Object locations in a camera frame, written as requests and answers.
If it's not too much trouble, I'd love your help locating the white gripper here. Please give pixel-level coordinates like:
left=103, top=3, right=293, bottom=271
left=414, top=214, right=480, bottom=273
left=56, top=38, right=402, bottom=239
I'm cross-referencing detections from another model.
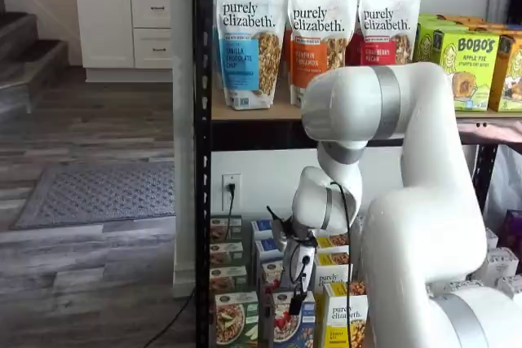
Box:
left=283, top=240, right=318, bottom=316

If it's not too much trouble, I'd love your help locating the yellow purely elizabeth box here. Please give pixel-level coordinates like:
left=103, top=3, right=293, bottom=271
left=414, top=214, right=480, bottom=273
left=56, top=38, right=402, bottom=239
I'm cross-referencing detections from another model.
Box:
left=316, top=281, right=368, bottom=348
left=312, top=250, right=355, bottom=293
left=316, top=234, right=351, bottom=253

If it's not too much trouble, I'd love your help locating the wooden shelf board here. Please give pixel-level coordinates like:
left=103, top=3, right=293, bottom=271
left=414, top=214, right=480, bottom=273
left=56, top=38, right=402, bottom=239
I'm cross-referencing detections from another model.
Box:
left=210, top=90, right=522, bottom=121

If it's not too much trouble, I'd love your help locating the purple patterned box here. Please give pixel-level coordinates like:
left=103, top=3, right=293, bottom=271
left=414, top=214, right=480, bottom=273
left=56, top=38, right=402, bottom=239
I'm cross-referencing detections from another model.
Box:
left=502, top=209, right=522, bottom=253

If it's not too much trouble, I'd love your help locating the black metal shelf rack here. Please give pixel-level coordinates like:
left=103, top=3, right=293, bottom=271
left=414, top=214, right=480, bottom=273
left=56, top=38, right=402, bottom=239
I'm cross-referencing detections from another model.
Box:
left=191, top=0, right=522, bottom=348

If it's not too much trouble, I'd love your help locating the green Bobo's apple pie box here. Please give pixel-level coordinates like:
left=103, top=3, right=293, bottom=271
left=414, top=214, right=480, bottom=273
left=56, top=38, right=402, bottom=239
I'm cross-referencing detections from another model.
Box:
left=414, top=13, right=470, bottom=64
left=431, top=29, right=501, bottom=112

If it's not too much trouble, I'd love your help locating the yellow Bobo's box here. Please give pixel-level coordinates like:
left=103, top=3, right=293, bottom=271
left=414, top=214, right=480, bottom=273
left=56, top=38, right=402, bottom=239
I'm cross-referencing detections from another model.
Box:
left=440, top=14, right=522, bottom=39
left=488, top=33, right=522, bottom=112

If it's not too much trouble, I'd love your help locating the gray door mat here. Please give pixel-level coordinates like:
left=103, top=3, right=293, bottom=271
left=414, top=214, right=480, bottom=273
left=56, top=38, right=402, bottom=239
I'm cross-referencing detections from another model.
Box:
left=10, top=160, right=176, bottom=231

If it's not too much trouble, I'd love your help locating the vanilla chocolate chip granola bag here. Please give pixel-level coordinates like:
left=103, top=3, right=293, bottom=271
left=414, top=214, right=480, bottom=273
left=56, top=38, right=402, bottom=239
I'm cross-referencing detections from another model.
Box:
left=215, top=0, right=290, bottom=112

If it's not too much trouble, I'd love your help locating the pumpkin cinnamon granola bag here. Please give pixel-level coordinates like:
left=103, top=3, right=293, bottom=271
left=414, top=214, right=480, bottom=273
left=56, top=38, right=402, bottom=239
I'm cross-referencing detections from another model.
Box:
left=287, top=0, right=361, bottom=108

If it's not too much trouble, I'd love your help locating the cranberry pecan granola bag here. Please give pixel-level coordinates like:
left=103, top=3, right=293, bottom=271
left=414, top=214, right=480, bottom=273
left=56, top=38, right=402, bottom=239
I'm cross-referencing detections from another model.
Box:
left=345, top=0, right=423, bottom=67

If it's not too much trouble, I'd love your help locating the white kitchen cabinet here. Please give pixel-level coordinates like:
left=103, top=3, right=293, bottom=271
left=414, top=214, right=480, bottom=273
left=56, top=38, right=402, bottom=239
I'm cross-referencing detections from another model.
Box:
left=73, top=0, right=175, bottom=83

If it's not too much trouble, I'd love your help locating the dark wooden staircase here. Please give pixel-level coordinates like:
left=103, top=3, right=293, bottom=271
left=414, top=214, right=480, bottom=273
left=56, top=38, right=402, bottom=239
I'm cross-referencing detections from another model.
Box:
left=0, top=0, right=69, bottom=121

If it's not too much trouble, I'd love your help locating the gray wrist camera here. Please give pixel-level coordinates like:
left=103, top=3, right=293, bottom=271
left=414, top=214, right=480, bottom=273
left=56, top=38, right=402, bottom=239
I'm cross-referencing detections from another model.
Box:
left=267, top=205, right=293, bottom=253

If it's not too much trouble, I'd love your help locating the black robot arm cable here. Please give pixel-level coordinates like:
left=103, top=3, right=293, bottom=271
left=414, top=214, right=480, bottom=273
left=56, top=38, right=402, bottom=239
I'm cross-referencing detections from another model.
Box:
left=287, top=180, right=356, bottom=348

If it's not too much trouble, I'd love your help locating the dark floor cable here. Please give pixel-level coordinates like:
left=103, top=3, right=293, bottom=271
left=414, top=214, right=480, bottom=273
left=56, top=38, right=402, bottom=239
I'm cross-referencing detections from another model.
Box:
left=142, top=286, right=197, bottom=348

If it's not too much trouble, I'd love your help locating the white wall outlet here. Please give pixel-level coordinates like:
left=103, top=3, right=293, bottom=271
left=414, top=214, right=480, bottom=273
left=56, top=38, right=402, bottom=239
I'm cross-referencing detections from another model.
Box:
left=222, top=173, right=242, bottom=213

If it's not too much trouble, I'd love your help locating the black power plug cable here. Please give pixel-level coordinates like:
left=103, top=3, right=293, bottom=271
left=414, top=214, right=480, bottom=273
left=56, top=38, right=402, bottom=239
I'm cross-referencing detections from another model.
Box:
left=226, top=183, right=237, bottom=221

